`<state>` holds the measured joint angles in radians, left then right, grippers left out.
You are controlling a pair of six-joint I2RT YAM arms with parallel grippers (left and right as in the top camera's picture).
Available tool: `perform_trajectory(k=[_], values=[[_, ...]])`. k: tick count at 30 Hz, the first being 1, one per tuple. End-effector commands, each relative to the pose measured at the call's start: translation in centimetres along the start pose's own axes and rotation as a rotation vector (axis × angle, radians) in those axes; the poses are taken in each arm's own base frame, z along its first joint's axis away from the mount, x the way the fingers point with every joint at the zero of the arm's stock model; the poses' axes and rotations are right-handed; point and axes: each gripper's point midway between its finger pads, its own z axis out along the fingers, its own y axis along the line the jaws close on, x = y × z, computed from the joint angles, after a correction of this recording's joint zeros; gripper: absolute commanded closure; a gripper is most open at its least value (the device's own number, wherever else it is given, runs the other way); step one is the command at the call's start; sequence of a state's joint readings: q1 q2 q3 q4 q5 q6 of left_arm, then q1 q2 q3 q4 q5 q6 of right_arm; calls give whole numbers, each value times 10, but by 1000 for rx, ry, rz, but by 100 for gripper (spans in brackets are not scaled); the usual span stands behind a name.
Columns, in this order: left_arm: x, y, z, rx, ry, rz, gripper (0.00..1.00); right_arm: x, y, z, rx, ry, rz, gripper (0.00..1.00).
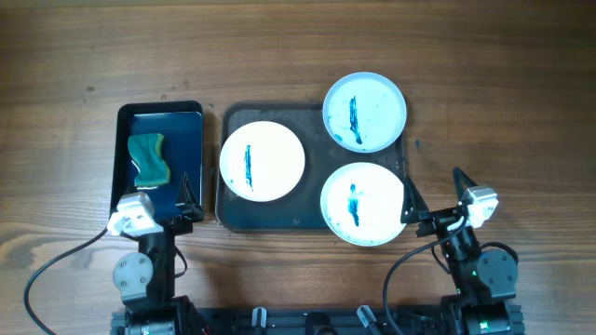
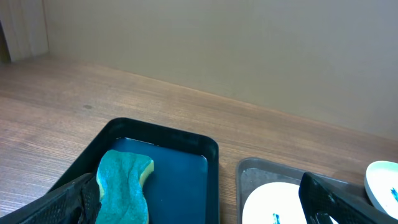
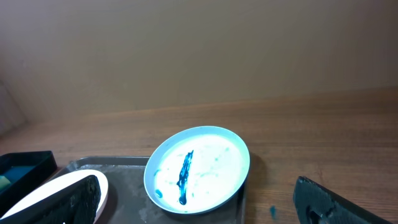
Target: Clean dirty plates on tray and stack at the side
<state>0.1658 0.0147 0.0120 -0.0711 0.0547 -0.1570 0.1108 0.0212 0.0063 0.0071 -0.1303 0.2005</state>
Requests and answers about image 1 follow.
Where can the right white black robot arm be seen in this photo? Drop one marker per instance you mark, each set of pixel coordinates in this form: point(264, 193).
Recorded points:
point(484, 275)

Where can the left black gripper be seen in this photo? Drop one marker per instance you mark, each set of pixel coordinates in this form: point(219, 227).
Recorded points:
point(182, 225)

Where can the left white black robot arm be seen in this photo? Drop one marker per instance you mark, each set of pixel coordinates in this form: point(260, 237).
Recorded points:
point(146, 278)

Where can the small black water tray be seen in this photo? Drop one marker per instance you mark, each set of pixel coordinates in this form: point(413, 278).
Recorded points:
point(182, 125)

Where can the large dark serving tray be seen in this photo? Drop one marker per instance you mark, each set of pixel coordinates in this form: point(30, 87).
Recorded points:
point(299, 210)

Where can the white plate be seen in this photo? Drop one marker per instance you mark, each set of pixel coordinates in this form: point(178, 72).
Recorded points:
point(362, 204)
point(364, 112)
point(262, 161)

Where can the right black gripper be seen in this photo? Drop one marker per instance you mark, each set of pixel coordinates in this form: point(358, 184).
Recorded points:
point(421, 212)

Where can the green yellow sponge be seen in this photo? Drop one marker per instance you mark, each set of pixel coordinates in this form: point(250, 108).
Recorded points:
point(145, 151)

